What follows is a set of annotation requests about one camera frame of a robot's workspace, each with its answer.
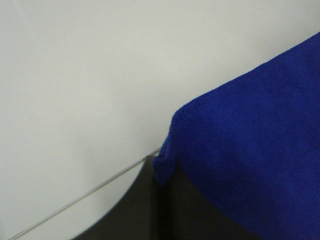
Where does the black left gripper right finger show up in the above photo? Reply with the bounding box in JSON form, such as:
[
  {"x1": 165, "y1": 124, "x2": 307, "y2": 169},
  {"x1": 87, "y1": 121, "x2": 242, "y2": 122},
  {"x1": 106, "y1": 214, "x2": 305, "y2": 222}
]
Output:
[{"x1": 157, "y1": 172, "x2": 241, "y2": 240}]

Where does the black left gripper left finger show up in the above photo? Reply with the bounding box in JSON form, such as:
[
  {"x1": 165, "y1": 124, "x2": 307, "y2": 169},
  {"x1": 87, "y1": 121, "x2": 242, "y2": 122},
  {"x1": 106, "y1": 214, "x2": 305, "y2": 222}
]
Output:
[{"x1": 74, "y1": 156, "x2": 159, "y2": 240}]

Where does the blue microfibre towel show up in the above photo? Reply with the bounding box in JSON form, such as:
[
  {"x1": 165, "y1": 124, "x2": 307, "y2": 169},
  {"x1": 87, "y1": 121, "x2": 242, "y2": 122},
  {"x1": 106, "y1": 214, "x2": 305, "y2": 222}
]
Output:
[{"x1": 153, "y1": 34, "x2": 320, "y2": 240}]

